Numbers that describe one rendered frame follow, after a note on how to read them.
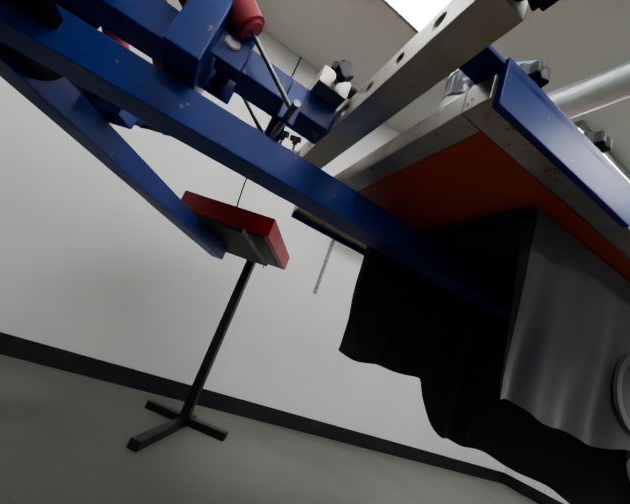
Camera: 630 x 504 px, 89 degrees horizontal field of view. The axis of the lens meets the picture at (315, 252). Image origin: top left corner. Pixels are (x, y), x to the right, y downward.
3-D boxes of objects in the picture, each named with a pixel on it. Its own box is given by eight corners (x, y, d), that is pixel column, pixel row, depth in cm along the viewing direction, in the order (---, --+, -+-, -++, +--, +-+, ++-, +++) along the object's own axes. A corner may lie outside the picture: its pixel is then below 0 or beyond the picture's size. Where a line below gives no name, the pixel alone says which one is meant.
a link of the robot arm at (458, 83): (486, 53, 72) (446, 62, 77) (476, 91, 69) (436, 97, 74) (488, 82, 78) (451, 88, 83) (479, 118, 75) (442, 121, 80)
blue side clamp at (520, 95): (588, 232, 50) (593, 194, 52) (630, 227, 46) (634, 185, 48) (460, 124, 39) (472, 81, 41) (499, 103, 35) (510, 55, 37)
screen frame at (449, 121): (478, 312, 117) (480, 302, 118) (738, 331, 64) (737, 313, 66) (292, 211, 88) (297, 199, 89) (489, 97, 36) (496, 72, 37)
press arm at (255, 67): (314, 145, 63) (322, 124, 64) (328, 131, 57) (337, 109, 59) (232, 91, 56) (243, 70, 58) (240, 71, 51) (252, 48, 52)
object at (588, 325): (600, 479, 64) (615, 308, 74) (661, 505, 56) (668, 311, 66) (442, 428, 48) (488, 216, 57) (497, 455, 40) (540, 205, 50)
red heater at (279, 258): (217, 249, 207) (225, 233, 210) (284, 272, 201) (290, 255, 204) (175, 208, 149) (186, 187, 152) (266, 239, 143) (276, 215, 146)
